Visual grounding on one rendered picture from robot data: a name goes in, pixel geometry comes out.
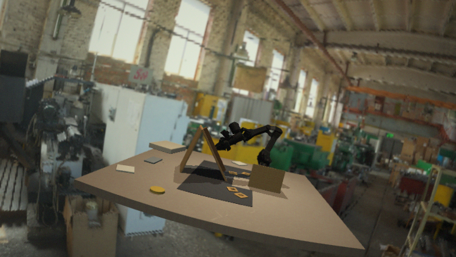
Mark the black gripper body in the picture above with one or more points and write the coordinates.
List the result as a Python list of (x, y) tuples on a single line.
[(229, 142)]

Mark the grey flat rectangular tile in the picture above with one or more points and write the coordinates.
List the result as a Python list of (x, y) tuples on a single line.
[(152, 160)]

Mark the yellow flat round disc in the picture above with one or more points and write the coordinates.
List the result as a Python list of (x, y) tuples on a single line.
[(157, 190)]

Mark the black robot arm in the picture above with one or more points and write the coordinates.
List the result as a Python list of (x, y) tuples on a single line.
[(264, 156)]

